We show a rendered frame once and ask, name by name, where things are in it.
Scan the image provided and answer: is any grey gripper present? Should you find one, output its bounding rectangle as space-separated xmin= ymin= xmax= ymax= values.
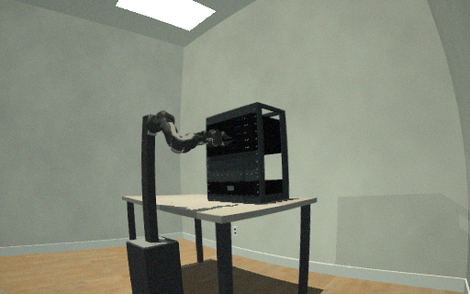
xmin=207 ymin=130 xmax=232 ymax=148

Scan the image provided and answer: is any black server rack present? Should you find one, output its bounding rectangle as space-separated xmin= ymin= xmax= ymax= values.
xmin=206 ymin=102 xmax=289 ymax=205

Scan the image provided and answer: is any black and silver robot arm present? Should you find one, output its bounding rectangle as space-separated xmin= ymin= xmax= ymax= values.
xmin=147 ymin=110 xmax=212 ymax=153

